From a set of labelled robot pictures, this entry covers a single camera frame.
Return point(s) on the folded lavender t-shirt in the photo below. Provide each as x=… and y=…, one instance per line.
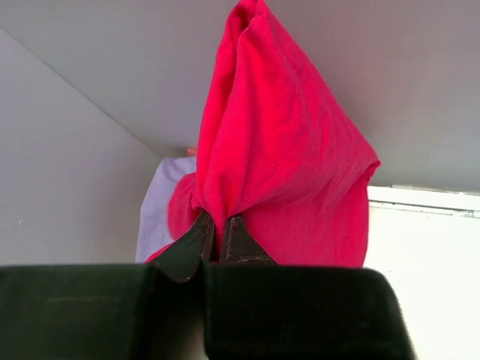
x=154, y=232

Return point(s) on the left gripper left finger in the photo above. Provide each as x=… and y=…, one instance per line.
x=108, y=311

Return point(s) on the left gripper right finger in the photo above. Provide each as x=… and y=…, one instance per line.
x=257, y=309

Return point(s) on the red t-shirt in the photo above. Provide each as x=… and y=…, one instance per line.
x=277, y=149

